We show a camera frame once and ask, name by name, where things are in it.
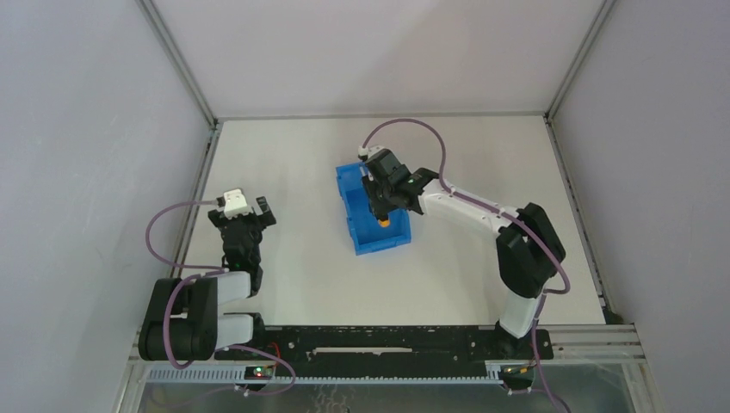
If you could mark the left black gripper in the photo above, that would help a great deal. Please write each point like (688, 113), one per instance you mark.
(240, 222)

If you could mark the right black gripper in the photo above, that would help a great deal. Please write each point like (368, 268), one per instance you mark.
(377, 189)

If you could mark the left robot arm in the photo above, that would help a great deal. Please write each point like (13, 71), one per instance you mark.
(183, 321)

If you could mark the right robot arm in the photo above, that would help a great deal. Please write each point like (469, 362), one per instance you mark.
(527, 245)

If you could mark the blue plastic bin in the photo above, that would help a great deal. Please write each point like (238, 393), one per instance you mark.
(367, 234)

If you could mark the small electronics board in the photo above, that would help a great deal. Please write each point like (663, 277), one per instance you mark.
(259, 372)

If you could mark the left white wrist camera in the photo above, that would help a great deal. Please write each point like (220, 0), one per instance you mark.
(234, 203)

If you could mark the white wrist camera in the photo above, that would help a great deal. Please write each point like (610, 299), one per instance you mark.
(234, 203)
(365, 153)

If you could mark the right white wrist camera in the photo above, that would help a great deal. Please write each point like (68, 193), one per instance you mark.
(365, 153)

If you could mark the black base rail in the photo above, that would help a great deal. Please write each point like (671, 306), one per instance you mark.
(353, 351)

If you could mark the grey cable duct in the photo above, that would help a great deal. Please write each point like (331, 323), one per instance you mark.
(220, 374)

